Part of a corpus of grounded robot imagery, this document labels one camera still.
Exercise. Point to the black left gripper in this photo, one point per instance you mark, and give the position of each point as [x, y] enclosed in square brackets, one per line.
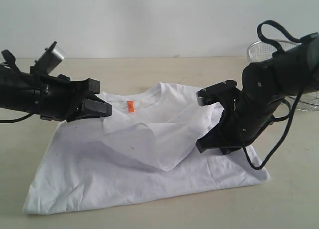
[53, 98]

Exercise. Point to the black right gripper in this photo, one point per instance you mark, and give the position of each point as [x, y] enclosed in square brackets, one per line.
[240, 126]

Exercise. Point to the white t-shirt red print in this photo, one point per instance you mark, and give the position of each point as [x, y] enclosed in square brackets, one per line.
[143, 152]

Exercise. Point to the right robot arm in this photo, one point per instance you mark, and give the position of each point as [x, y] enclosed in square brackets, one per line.
[263, 81]

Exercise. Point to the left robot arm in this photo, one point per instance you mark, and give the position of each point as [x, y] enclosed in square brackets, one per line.
[6, 62]

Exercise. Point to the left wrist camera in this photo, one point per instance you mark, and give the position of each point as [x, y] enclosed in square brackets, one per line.
[51, 58]

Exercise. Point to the wire mesh basket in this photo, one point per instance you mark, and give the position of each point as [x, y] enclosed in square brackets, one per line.
[260, 51]

